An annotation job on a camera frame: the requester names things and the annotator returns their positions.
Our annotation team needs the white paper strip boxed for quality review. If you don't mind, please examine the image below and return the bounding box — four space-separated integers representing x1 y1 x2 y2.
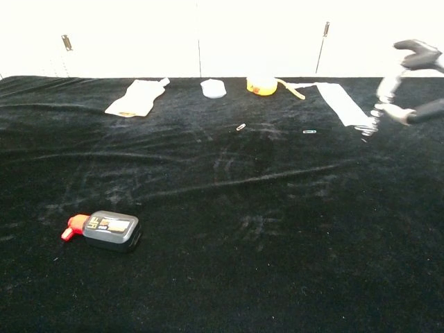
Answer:
286 81 375 128

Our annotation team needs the yellow tape measure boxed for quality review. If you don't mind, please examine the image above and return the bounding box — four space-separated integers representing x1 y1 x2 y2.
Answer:
246 74 306 101

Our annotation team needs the small white round container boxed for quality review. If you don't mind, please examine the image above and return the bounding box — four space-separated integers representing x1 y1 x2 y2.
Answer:
200 78 228 100

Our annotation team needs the black velvet tablecloth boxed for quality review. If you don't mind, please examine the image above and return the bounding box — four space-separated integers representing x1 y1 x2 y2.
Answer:
0 75 444 333

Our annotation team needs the black bottle with red cap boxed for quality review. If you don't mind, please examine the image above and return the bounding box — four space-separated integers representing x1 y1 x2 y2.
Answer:
60 210 142 253

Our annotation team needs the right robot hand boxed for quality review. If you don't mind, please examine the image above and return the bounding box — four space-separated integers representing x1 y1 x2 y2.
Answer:
379 38 444 126

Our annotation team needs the beige spout pouch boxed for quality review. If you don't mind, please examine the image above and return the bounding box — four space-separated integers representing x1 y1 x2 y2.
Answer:
104 77 171 119

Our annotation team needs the woven folding screen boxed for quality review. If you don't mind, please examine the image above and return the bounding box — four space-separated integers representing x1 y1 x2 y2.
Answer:
0 0 444 79

